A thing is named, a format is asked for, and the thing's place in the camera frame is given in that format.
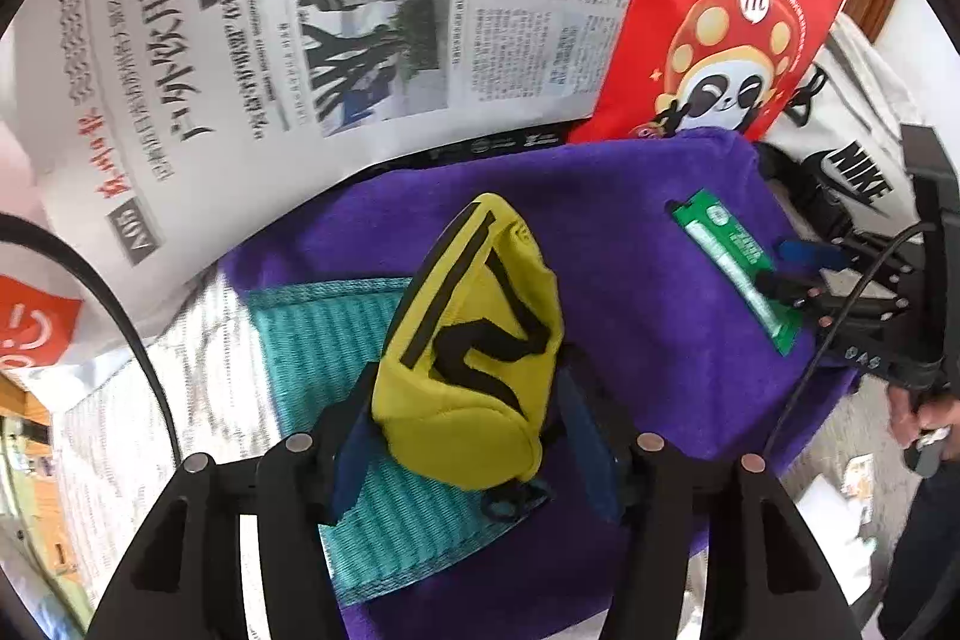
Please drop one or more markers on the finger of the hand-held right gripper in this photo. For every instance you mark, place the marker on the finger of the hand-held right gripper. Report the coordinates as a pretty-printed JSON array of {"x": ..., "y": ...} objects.
[
  {"x": 787, "y": 293},
  {"x": 810, "y": 254}
]

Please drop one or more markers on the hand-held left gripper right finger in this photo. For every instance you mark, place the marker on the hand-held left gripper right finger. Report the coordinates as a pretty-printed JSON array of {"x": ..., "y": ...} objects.
[{"x": 592, "y": 452}]

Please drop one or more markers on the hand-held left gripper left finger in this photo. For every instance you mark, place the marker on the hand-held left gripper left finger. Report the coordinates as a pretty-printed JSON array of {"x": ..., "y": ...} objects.
[{"x": 349, "y": 467}]

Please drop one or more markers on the green packet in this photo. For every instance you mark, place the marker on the green packet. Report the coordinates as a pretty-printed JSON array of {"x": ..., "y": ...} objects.
[{"x": 720, "y": 242}]

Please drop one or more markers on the teal knit cloth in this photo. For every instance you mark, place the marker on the teal knit cloth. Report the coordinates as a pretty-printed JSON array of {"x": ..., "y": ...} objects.
[{"x": 315, "y": 332}]

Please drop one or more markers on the yellow pouch with black stripes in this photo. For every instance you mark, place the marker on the yellow pouch with black stripes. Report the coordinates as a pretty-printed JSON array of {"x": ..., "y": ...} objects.
[{"x": 465, "y": 310}]

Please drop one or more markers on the fruit print packet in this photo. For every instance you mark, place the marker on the fruit print packet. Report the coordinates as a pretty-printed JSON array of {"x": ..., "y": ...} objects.
[{"x": 856, "y": 475}]

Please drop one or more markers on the person's right hand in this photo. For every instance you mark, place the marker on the person's right hand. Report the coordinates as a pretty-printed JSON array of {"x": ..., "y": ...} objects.
[{"x": 930, "y": 415}]

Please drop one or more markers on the light grey waist bag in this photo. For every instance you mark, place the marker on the light grey waist bag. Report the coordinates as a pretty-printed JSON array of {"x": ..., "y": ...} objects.
[{"x": 847, "y": 115}]

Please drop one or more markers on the purple towel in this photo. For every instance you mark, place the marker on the purple towel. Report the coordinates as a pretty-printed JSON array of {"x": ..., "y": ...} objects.
[{"x": 637, "y": 280}]

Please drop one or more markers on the striped bed sheet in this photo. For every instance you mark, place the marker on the striped bed sheet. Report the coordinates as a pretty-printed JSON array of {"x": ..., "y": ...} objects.
[{"x": 150, "y": 460}]

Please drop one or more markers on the red panda print paper bag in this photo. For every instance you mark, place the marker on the red panda print paper bag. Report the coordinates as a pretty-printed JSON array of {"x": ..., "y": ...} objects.
[{"x": 697, "y": 10}]

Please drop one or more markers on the person's dark clothing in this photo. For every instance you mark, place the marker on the person's dark clothing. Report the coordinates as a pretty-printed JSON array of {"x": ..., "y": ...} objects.
[{"x": 922, "y": 550}]

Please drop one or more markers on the black printed box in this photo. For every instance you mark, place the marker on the black printed box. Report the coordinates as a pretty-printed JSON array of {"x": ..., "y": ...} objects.
[{"x": 495, "y": 144}]

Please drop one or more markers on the white plastic shopping bag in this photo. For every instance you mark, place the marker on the white plastic shopping bag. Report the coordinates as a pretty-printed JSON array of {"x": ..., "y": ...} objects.
[{"x": 37, "y": 325}]

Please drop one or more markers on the folded newspaper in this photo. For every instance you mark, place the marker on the folded newspaper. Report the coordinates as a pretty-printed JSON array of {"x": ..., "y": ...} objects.
[{"x": 225, "y": 10}]

